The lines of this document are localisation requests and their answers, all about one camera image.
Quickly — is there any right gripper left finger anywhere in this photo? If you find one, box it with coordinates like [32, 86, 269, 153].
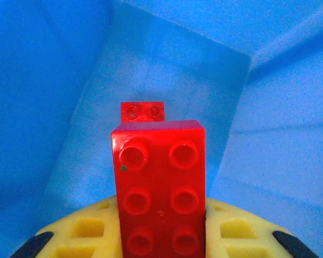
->
[12, 195, 124, 258]

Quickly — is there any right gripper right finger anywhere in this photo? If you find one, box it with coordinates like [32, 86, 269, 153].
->
[204, 197, 318, 258]

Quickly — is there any long red lego brick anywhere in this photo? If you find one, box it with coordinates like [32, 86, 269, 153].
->
[110, 120, 207, 258]

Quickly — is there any small red lego brick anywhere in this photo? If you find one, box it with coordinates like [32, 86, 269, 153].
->
[120, 101, 165, 124]

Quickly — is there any blue three-compartment bin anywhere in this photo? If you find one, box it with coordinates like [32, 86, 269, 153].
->
[0, 0, 323, 258]

